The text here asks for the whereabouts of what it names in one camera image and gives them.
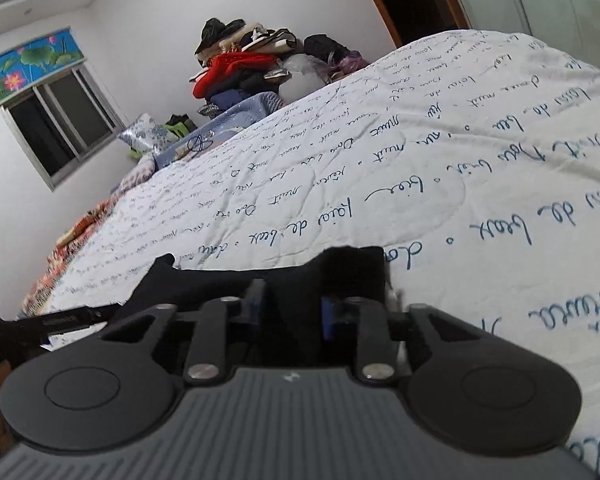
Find black bag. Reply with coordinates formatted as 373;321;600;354
303;34;354;64

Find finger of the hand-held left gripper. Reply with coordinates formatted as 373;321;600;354
14;303;121;341

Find window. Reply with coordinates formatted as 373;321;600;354
1;62;127;190

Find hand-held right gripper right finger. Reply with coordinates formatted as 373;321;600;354
320;295;476;385

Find pile of clothes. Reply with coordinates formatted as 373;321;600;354
187;17;301;111

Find lotus printed window blind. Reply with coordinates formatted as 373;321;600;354
0;27;87;108

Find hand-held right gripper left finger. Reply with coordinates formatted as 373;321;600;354
102;279;266;386

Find blue patterned blanket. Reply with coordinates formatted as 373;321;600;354
152;92;286;169

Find pale green sliding wardrobe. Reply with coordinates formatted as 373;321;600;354
440;0;600;77

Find clear plastic bag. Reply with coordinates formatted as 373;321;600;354
277;54;331;104

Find red floral blanket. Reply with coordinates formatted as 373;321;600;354
22;199;112;312

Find white script-printed bedspread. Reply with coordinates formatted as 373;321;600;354
44;29;600;476

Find green cloth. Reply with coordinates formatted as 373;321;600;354
163;114;193;139

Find wooden door frame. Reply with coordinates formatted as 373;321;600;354
350;0;476;49

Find black pants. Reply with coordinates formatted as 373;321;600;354
114;245;412;377

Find purple cloth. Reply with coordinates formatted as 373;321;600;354
330;50;371;81

